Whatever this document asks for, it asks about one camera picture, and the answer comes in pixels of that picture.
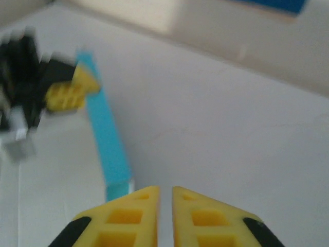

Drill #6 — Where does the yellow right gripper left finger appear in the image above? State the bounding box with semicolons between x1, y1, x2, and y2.
50;185;161;247

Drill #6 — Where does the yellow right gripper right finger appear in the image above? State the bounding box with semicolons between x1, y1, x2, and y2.
171;185;285;247

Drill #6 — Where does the white and blue paper box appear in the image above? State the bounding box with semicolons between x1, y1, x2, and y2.
0;50;137;247

